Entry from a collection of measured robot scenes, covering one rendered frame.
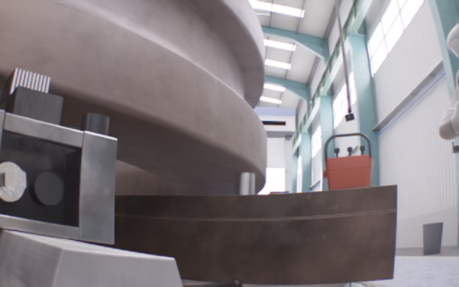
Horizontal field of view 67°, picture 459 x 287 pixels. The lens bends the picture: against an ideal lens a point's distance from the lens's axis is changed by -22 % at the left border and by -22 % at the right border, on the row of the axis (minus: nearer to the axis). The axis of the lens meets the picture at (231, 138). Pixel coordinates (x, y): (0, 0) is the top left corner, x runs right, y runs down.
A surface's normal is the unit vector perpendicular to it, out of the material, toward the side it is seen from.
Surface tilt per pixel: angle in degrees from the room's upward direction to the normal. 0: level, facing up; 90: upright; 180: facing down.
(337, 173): 97
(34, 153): 90
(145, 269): 90
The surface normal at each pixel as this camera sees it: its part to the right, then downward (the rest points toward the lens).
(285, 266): -0.38, -0.23
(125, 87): 0.80, -0.13
